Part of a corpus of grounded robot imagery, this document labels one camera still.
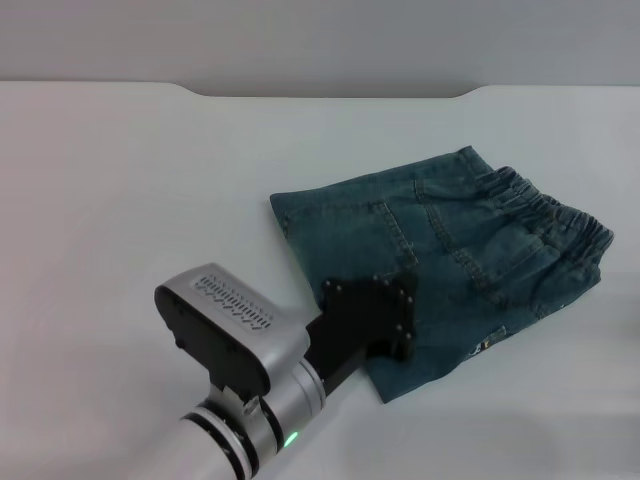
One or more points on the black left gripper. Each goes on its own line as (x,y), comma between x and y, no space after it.
(360,325)

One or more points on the blue denim shorts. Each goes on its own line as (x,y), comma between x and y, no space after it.
(470,250)

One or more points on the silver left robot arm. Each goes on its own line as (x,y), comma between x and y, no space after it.
(250,435)

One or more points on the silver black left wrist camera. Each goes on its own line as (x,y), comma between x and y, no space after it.
(225,320)

